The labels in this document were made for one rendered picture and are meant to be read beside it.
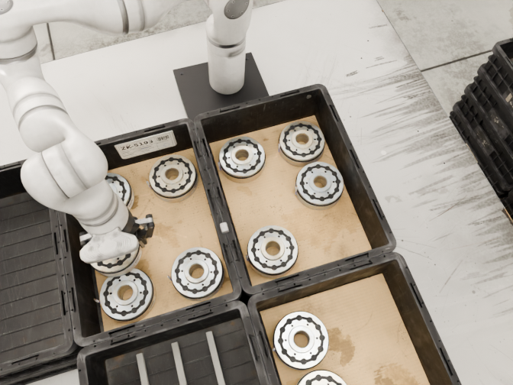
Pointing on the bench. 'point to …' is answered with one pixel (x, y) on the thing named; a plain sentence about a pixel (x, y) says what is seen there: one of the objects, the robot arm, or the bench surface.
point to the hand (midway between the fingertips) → (128, 243)
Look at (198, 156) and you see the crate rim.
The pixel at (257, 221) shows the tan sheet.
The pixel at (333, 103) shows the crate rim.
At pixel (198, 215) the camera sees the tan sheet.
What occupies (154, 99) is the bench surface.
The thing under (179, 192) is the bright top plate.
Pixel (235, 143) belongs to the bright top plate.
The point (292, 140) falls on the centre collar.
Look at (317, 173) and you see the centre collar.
